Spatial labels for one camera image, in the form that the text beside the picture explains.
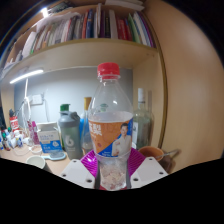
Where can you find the blue and white carton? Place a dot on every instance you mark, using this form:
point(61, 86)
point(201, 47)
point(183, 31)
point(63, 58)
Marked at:
point(49, 138)

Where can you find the white wall socket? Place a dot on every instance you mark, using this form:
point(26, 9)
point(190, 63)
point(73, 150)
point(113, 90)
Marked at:
point(36, 99)

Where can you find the wooden shelf unit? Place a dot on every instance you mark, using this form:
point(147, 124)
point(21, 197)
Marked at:
point(83, 53)

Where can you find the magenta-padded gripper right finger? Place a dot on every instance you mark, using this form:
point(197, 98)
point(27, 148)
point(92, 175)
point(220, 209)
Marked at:
point(146, 171)

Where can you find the red and white can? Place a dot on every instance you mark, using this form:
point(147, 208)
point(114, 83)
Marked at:
point(14, 123)

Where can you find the clear red-capped drink bottle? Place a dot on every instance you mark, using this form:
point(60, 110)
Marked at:
point(110, 133)

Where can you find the magenta box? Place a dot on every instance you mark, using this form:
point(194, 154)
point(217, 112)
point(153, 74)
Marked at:
point(33, 131)

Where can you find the white light bar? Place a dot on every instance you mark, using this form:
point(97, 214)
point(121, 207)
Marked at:
point(26, 76)

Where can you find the clear glass bottle white cap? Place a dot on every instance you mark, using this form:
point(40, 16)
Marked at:
point(142, 121)

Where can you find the light blue hairbrush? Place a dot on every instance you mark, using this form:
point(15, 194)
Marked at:
point(53, 156)

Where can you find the yellow-capped blue liquid bottle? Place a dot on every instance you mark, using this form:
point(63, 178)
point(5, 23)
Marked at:
point(85, 126)

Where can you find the metal spoon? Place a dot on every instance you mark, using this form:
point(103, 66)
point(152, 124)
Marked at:
point(171, 153)

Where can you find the black mug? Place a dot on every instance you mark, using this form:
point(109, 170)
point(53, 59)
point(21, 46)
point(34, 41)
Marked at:
point(36, 162)

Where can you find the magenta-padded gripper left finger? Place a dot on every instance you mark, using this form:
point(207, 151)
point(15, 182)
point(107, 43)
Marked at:
point(78, 171)

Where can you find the brown mug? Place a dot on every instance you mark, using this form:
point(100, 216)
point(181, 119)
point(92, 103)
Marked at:
point(151, 153)

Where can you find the grey shaker bottle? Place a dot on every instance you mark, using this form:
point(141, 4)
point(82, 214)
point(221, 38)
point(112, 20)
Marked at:
point(70, 136)

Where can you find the ceiling light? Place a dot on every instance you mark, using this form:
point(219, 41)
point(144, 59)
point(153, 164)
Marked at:
point(45, 12)

